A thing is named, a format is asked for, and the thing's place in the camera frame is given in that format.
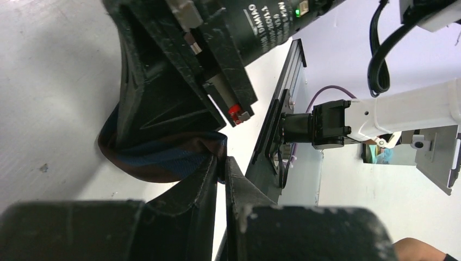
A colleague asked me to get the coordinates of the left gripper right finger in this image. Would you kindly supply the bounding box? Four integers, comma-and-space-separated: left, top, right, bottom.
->
225, 157, 397, 260

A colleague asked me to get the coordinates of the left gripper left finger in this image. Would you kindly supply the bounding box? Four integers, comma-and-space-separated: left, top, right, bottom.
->
1, 157, 217, 260

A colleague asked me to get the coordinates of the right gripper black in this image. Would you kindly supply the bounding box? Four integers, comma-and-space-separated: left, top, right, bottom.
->
103, 0, 339, 148

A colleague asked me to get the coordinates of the navy striped tie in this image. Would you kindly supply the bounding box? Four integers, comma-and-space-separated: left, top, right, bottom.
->
97, 107, 228, 184

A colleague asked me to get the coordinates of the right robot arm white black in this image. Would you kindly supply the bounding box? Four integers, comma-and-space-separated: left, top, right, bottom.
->
103, 1, 460, 148

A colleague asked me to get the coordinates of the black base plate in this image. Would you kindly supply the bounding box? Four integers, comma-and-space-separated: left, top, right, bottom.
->
245, 39, 323, 206

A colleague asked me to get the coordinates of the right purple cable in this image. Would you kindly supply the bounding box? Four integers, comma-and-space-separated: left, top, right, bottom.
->
288, 85, 358, 170

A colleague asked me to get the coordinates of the black looped camera cable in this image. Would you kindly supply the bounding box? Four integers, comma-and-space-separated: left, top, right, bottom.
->
366, 0, 433, 98

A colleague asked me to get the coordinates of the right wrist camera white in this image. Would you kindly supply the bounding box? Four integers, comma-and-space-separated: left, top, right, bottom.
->
399, 0, 460, 32

